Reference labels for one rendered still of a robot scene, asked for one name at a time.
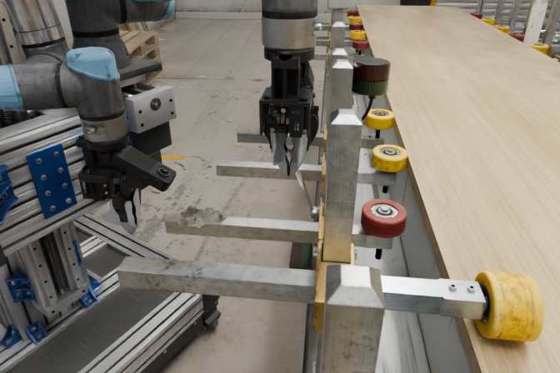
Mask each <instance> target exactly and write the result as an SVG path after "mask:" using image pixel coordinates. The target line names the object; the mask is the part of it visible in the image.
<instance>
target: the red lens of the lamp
mask: <svg viewBox="0 0 560 373"><path fill-rule="evenodd" d="M355 61H356V59H355V60H354V61H353V76H354V77H356V78H359V79H362V80H370V81H378V80H384V79H387V78H389V74H390V67H391V63H390V62H389V61H388V62H389V64H388V65H385V66H379V67H371V66H364V65H360V64H358V63H356V62H355Z"/></svg>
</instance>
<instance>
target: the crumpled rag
mask: <svg viewBox="0 0 560 373"><path fill-rule="evenodd" d="M181 216H182V217H184V218H183V219H181V220H180V221H179V223H178V224H180V225H184V226H185V227H188V226H196V227H198V228H200V227H201V226H203V225H206V224H208V225H209V224H213V223H214V222H216V221H221V220H222V219H223V214H222V213H221V211H220V210H217V211H215V210H214V209H213V208H211V207H206V208H205V209H204V210H203V209H200V208H196V207H195V206H191V205H189V206H188V207H187V210H185V211H182V212H181Z"/></svg>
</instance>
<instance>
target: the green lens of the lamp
mask: <svg viewBox="0 0 560 373"><path fill-rule="evenodd" d="M388 81H389V78H388V79H387V80H386V81H382V82H365V81H360V80H357V79H356V78H354V77H353V76H352V91H353V92H355V93H358V94H362V95H368V96H377V95H382V94H385V93H387V92H388Z"/></svg>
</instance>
